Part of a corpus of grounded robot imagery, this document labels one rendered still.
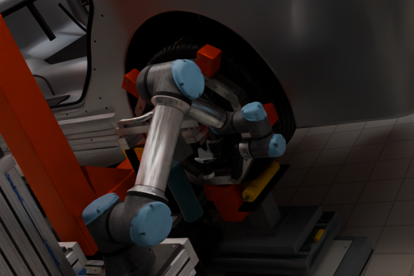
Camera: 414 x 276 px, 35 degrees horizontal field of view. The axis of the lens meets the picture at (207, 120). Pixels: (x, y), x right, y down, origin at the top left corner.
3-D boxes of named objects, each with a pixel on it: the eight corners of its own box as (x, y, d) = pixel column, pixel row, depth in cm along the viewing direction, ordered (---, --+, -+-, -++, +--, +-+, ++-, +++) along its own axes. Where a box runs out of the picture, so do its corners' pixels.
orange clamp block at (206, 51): (219, 69, 252) (223, 50, 246) (209, 79, 246) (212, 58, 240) (204, 62, 254) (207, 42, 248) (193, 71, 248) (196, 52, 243)
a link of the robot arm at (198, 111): (115, 98, 197) (220, 143, 231) (140, 95, 189) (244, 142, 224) (122, 63, 200) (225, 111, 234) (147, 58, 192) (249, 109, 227)
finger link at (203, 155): (190, 147, 238) (212, 143, 233) (196, 161, 240) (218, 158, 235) (186, 151, 235) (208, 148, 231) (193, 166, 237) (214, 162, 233)
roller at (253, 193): (284, 166, 287) (280, 155, 285) (253, 206, 266) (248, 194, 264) (273, 167, 291) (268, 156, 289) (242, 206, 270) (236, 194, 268)
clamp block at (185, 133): (209, 130, 241) (204, 117, 240) (196, 143, 235) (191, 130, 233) (199, 131, 245) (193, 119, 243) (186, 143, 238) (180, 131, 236)
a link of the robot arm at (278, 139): (281, 127, 219) (290, 148, 221) (254, 130, 225) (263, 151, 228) (271, 139, 213) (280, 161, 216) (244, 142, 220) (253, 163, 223)
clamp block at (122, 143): (143, 137, 263) (138, 126, 261) (130, 149, 256) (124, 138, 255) (134, 138, 266) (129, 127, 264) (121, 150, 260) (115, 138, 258)
